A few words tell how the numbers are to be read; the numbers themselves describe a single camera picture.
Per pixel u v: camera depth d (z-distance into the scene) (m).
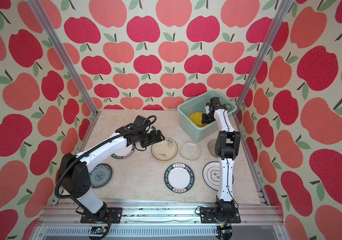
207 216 0.73
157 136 0.78
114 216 0.75
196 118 1.11
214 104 0.86
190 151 1.01
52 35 0.79
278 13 0.72
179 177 0.86
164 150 0.99
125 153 0.94
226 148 0.65
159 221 0.74
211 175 0.88
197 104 1.08
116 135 0.58
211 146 1.01
